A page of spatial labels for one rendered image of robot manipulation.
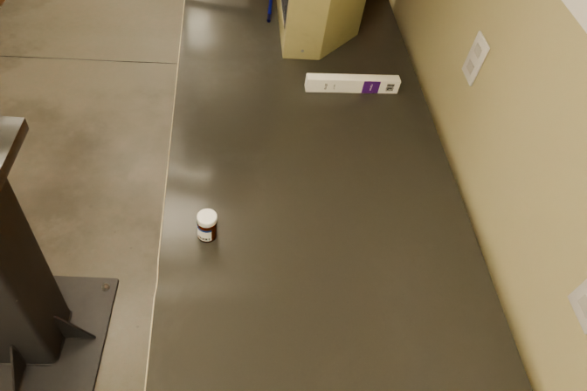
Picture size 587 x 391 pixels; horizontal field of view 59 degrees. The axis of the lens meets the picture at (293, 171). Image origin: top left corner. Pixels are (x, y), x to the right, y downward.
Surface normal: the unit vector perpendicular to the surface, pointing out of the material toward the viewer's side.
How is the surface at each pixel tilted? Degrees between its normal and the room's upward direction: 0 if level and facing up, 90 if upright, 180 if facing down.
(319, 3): 90
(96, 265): 0
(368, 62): 0
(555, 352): 90
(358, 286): 0
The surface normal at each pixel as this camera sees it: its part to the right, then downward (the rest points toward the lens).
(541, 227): -0.99, -0.01
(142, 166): 0.11, -0.65
